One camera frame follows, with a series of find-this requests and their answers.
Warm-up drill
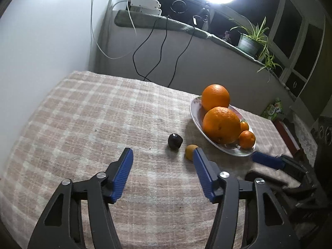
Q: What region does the white window frame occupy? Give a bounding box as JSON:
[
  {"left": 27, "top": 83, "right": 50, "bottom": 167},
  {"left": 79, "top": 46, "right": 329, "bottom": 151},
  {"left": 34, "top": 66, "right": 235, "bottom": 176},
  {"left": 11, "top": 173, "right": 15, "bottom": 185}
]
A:
[{"left": 130, "top": 0, "right": 327, "bottom": 104}]

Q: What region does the black light stand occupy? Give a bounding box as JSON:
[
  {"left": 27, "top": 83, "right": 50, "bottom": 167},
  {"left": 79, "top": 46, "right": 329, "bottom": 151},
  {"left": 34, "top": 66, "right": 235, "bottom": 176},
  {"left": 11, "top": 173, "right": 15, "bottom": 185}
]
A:
[{"left": 193, "top": 2, "right": 210, "bottom": 32}]

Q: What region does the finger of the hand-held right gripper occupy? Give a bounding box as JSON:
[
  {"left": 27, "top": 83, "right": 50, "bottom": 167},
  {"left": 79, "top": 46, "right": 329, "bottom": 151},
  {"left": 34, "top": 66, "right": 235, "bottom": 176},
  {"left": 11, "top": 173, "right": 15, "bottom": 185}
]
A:
[
  {"left": 245, "top": 171, "right": 288, "bottom": 187},
  {"left": 251, "top": 151, "right": 308, "bottom": 177}
]

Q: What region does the white lace cloth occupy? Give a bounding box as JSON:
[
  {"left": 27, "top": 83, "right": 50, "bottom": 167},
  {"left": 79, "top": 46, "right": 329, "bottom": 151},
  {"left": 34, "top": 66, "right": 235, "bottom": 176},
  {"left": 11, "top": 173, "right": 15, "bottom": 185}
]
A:
[{"left": 293, "top": 114, "right": 315, "bottom": 151}]

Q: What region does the green packet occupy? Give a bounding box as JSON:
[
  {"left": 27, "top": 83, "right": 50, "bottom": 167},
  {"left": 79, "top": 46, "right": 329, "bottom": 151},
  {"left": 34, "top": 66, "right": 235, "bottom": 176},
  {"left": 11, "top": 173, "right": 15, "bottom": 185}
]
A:
[{"left": 261, "top": 99, "right": 284, "bottom": 120}]

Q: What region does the dark plum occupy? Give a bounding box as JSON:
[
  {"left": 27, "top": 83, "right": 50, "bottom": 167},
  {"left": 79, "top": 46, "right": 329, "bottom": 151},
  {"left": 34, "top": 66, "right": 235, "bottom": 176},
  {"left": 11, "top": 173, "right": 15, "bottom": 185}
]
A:
[{"left": 168, "top": 133, "right": 183, "bottom": 150}]

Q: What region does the white cabinet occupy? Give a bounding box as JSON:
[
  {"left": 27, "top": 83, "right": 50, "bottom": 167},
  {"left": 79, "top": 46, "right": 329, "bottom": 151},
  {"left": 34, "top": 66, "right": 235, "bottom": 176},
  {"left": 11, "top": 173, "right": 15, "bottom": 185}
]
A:
[{"left": 0, "top": 0, "right": 116, "bottom": 146}]

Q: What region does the white floral plate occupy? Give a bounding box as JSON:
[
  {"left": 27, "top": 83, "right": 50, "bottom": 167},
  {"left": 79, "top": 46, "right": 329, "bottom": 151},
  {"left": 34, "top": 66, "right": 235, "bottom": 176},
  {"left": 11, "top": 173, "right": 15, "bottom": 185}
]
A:
[{"left": 189, "top": 95, "right": 257, "bottom": 157}]

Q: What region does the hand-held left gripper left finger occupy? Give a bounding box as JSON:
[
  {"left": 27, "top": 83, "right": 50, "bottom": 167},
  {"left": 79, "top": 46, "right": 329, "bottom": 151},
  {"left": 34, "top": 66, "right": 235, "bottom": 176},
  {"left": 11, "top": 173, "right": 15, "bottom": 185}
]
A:
[{"left": 27, "top": 148, "right": 134, "bottom": 249}]

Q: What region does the beige checked blanket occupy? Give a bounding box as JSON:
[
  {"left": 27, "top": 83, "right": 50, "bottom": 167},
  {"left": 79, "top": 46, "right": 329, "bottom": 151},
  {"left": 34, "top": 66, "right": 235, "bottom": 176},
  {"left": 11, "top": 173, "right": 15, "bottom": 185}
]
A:
[{"left": 0, "top": 71, "right": 295, "bottom": 249}]

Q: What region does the potted spider plant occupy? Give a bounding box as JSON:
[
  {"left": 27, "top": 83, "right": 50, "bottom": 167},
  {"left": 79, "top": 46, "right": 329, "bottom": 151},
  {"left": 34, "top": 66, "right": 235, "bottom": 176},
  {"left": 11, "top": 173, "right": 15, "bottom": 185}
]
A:
[{"left": 229, "top": 17, "right": 283, "bottom": 83}]

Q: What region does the black cable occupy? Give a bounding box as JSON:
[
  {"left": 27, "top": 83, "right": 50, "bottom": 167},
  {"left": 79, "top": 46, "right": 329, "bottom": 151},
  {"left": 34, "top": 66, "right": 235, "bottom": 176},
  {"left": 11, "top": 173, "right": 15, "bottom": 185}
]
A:
[
  {"left": 167, "top": 18, "right": 205, "bottom": 88},
  {"left": 133, "top": 16, "right": 172, "bottom": 82}
]

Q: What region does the red box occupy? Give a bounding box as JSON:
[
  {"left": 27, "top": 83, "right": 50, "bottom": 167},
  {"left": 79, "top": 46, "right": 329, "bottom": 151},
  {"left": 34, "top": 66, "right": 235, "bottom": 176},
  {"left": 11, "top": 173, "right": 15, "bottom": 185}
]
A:
[{"left": 275, "top": 119, "right": 303, "bottom": 156}]

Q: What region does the white power strip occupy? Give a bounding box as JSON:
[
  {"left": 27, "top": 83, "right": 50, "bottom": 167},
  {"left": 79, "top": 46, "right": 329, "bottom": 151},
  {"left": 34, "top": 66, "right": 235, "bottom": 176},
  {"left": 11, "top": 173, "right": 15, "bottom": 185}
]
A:
[
  {"left": 130, "top": 0, "right": 162, "bottom": 9},
  {"left": 133, "top": 7, "right": 162, "bottom": 16}
]

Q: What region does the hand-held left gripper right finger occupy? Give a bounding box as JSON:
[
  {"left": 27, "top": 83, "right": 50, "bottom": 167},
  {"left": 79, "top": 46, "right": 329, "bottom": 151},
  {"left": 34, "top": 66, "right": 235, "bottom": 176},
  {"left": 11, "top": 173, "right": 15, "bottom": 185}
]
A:
[{"left": 193, "top": 148, "right": 296, "bottom": 249}]

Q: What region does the large orange with dark spots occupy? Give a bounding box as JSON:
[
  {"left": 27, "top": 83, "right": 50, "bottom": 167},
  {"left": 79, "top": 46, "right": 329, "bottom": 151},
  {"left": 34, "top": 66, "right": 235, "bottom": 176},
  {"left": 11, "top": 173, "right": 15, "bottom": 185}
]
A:
[{"left": 203, "top": 106, "right": 242, "bottom": 145}]

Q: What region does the white cable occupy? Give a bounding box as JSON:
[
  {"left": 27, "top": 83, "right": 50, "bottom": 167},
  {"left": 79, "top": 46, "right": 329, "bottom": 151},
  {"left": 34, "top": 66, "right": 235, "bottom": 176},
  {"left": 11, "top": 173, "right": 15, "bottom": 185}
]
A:
[{"left": 90, "top": 0, "right": 138, "bottom": 60}]

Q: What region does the small yellowish fruit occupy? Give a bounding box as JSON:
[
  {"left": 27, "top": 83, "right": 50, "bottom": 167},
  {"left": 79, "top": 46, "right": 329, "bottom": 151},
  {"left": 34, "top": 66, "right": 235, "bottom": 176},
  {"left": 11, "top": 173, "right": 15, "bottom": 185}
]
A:
[{"left": 185, "top": 144, "right": 199, "bottom": 161}]

